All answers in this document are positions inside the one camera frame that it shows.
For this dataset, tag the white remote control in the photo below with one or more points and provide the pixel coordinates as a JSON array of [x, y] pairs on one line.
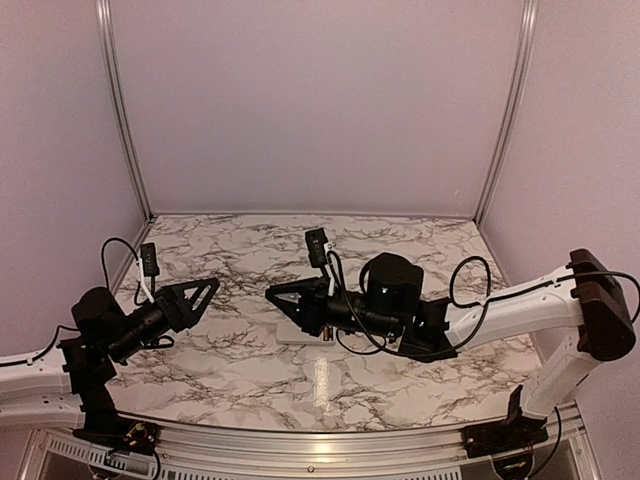
[[290, 334]]

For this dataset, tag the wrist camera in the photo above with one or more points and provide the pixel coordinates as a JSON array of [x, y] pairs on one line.
[[318, 246], [148, 270]]

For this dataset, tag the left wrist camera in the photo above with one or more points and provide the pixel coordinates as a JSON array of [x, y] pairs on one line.
[[148, 270]]

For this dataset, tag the aluminium frame post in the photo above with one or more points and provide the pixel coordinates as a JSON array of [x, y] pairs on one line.
[[522, 59], [115, 86]]

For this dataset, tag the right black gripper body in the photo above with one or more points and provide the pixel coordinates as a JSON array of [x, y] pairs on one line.
[[369, 319]]

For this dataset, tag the left aluminium frame post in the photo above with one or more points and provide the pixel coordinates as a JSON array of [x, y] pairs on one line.
[[115, 86]]

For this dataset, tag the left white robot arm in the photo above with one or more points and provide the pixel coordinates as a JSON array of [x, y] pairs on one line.
[[65, 384]]

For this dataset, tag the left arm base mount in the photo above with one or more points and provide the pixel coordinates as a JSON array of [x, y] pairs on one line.
[[117, 430]]

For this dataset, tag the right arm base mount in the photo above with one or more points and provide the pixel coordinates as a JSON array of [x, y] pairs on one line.
[[513, 432]]

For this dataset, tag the right aluminium frame post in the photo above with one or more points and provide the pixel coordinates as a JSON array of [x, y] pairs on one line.
[[522, 59]]

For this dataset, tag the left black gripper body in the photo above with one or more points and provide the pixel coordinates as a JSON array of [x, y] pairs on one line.
[[126, 344]]

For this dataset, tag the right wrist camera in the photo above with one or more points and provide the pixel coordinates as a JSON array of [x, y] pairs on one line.
[[318, 246]]

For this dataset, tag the front aluminium rail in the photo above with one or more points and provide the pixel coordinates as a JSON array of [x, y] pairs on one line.
[[204, 452]]

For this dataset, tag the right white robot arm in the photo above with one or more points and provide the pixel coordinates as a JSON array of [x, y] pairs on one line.
[[583, 297]]

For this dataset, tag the black gold battery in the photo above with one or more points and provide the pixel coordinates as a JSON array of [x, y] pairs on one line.
[[327, 334]]

